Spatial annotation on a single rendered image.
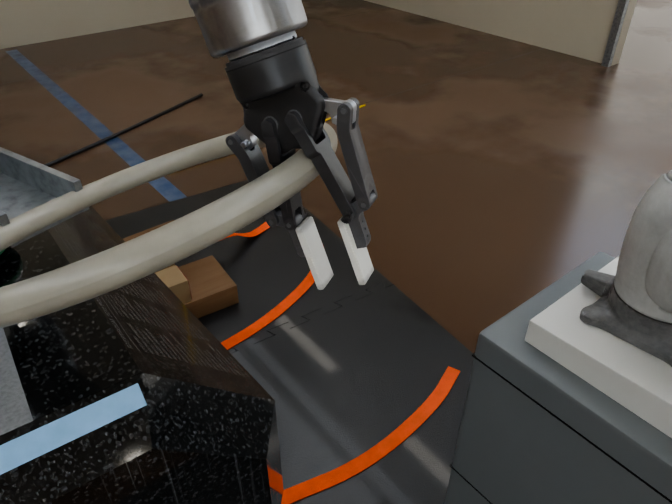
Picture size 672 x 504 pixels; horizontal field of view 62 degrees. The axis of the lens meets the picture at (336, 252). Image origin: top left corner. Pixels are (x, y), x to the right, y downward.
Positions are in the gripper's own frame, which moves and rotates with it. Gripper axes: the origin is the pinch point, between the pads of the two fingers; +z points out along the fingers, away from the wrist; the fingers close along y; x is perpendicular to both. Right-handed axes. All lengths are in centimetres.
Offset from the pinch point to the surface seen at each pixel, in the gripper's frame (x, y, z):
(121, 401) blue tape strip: -4, 47, 22
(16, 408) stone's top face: 4, 59, 16
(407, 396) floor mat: -92, 44, 96
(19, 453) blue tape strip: 9, 55, 20
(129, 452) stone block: 0, 46, 28
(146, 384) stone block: -8, 46, 22
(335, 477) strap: -56, 57, 95
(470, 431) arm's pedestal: -38, 6, 60
